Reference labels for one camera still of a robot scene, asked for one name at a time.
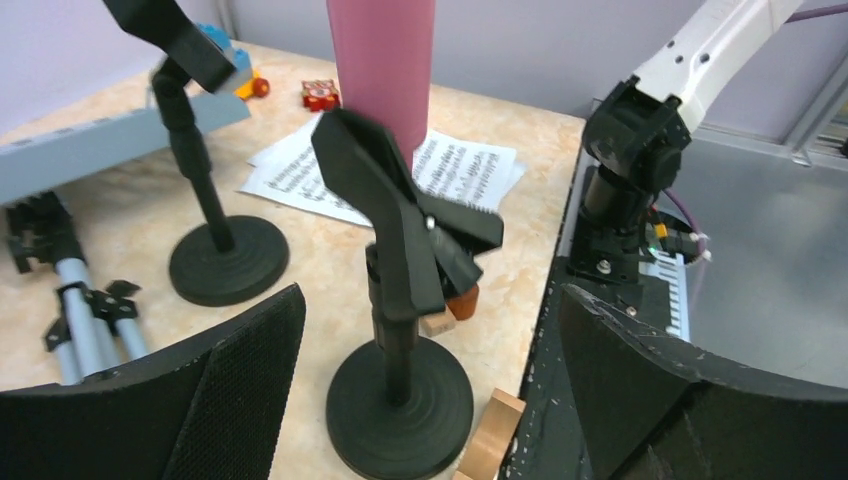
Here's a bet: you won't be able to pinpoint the wooden block near stand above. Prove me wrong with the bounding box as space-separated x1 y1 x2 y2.
419 310 457 338

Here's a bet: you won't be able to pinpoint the blue toy car blocks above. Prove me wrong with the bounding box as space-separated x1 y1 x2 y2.
196 23 270 101

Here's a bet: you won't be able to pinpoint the pink microphone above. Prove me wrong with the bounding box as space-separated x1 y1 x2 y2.
326 0 436 168

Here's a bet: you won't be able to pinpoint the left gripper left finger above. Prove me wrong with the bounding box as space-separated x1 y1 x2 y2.
1 285 306 479

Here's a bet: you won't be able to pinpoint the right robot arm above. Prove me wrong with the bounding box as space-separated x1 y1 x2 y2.
569 1 801 285

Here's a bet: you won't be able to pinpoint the wooden arch block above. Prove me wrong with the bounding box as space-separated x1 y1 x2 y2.
452 388 526 480

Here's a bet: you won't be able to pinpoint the brown wooden cylinder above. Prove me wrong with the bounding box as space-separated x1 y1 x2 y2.
446 285 480 321

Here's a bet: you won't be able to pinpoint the black round microphone stand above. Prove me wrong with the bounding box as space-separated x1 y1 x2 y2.
105 1 289 307

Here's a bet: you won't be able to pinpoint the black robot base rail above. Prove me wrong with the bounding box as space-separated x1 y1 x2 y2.
498 153 668 479

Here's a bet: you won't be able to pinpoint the red owl toy block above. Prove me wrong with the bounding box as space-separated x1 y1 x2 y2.
301 79 340 112

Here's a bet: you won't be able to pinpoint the black stand of pink microphone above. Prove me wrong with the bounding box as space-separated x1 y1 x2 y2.
311 108 504 479

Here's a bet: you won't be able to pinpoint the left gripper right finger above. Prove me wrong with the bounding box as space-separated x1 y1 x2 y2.
555 284 848 480

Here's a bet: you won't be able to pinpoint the light blue music stand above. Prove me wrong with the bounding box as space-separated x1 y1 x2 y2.
0 92 253 387

